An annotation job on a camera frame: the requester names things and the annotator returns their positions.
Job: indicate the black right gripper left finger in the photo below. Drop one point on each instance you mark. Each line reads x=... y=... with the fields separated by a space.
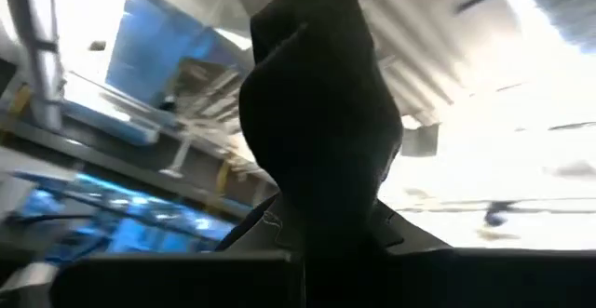
x=265 y=233

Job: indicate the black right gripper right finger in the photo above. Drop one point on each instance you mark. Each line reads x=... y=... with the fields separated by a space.
x=400 y=240

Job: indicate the black garment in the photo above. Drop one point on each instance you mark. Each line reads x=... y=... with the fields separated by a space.
x=321 y=112

